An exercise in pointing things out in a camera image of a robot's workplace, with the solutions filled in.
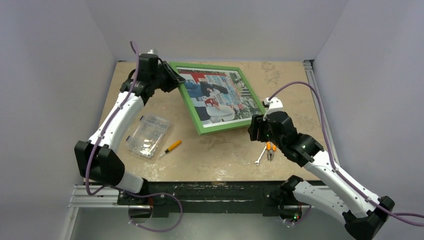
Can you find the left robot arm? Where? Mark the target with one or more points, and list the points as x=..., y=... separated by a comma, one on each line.
x=97, y=158

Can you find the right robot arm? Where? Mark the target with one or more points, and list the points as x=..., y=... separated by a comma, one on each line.
x=361, y=211

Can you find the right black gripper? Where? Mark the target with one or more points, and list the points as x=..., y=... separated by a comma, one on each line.
x=259, y=129

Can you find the small silver wrench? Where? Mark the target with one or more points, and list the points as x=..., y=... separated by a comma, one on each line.
x=257, y=162

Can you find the aluminium frame rail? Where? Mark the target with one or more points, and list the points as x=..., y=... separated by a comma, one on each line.
x=106, y=198

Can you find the orange black pliers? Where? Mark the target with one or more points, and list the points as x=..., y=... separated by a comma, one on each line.
x=271, y=149

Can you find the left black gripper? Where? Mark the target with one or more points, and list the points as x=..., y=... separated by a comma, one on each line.
x=174, y=79

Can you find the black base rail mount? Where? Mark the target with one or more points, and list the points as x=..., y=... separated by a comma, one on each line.
x=216, y=197

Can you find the clear plastic screw box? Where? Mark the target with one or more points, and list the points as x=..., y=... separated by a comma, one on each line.
x=148, y=134

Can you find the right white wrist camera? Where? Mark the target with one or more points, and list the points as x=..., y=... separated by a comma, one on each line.
x=272, y=105

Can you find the orange handle screwdriver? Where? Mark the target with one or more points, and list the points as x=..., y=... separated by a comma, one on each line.
x=171, y=148

